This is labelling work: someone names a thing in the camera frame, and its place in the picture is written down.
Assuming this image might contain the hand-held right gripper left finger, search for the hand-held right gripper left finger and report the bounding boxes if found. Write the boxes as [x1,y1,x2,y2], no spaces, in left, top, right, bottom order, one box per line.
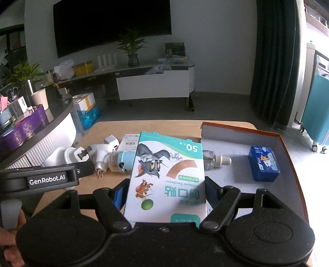
[60,178,133,233]

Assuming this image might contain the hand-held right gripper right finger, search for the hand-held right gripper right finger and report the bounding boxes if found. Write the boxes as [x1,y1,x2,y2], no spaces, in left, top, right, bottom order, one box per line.
[199,177,282,231]

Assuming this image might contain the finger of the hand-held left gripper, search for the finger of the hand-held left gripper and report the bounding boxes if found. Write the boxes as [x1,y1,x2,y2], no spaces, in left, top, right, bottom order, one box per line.
[76,160,96,179]

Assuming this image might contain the white round plug device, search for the white round plug device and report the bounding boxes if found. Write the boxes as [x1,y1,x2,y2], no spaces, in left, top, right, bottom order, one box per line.
[42,146,91,168]

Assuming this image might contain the teal label bottle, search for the teal label bottle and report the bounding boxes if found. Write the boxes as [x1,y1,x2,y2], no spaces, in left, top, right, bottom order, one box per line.
[109,151,137,175]

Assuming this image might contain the white charger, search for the white charger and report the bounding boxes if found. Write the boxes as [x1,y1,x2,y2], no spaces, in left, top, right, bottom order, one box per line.
[103,136,120,152]

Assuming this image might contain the clear bottle with white cap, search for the clear bottle with white cap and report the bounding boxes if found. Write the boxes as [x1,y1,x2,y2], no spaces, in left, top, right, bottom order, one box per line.
[202,149,232,171]

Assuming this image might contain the cartoon print bandage box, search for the cartoon print bandage box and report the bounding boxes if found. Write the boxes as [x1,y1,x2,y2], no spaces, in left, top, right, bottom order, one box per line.
[123,131,207,228]

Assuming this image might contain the orange rimmed cardboard box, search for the orange rimmed cardboard box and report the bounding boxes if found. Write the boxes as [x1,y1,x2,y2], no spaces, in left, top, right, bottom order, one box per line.
[200,122,309,226]

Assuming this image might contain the person's left hand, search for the person's left hand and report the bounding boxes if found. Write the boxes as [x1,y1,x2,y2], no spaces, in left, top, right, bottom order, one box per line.
[0,209,27,258]

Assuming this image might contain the white plug adapter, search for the white plug adapter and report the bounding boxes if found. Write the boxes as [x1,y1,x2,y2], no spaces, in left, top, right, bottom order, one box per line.
[89,143,115,179]

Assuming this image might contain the curved white counter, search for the curved white counter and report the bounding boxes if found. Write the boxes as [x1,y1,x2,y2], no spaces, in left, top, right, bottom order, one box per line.
[0,96,78,170]

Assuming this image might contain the small white carton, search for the small white carton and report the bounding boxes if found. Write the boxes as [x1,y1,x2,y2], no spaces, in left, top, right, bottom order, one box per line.
[117,133,141,152]

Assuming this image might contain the blue plastic bag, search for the blue plastic bag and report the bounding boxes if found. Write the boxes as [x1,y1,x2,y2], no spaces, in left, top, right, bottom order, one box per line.
[75,105,101,134]

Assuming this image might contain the purple basket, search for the purple basket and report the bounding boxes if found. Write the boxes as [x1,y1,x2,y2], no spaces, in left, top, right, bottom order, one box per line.
[0,105,51,152]

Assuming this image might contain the blue tissue pack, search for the blue tissue pack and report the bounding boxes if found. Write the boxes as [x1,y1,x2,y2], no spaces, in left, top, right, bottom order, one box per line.
[248,145,281,182]

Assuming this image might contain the taped cardboard box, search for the taped cardboard box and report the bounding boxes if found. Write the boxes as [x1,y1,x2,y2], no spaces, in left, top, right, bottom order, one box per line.
[72,92,96,111]

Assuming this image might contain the white box with dark print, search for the white box with dark print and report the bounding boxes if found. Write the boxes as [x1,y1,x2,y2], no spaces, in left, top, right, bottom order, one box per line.
[10,99,29,115]

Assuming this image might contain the beige cup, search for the beige cup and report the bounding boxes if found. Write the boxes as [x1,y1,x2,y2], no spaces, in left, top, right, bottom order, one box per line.
[31,89,49,111]

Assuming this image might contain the steel bottle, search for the steel bottle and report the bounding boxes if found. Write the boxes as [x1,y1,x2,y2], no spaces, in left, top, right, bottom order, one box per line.
[24,79,37,106]

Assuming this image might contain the scissors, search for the scissors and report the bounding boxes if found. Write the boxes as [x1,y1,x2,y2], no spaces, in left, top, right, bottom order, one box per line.
[6,87,20,100]

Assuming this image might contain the yellow box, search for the yellow box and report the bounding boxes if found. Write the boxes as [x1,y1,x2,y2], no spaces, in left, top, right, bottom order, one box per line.
[72,61,93,76]

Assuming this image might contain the white plastic bag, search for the white plastic bag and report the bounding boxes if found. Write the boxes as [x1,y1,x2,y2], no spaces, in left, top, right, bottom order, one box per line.
[53,59,75,81]

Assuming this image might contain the white television stand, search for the white television stand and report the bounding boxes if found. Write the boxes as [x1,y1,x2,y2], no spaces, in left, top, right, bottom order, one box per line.
[55,62,196,113]

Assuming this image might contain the white router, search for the white router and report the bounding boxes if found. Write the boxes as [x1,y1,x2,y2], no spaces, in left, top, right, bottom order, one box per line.
[95,52,117,73]

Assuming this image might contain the leafy green plant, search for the leafy green plant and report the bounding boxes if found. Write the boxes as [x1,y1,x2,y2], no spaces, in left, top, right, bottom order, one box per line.
[3,62,46,91]

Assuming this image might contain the blue cloth bundle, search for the blue cloth bundle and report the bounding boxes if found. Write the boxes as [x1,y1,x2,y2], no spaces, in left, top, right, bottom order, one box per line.
[145,64,172,76]

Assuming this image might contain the bamboo plant in glass vase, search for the bamboo plant in glass vase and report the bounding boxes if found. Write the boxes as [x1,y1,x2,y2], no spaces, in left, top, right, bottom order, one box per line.
[116,29,149,68]

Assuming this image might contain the teal suitcase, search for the teal suitcase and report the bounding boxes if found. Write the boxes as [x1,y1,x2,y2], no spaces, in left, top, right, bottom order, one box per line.
[299,73,329,154]

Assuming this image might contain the white cabinet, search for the white cabinet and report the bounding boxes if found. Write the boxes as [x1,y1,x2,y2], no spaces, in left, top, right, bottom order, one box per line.
[287,42,317,129]

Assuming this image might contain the dark green curtain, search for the dark green curtain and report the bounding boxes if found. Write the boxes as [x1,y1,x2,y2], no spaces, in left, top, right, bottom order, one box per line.
[250,0,302,127]

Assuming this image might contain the dark green picture box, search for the dark green picture box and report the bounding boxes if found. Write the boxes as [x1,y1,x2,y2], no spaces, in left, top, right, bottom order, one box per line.
[165,42,186,59]

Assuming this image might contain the washing machine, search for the washing machine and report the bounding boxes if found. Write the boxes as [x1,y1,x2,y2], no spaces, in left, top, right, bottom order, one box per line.
[314,50,329,77]

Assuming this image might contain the black wall television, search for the black wall television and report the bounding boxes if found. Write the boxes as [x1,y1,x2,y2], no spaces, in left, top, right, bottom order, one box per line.
[53,0,172,59]

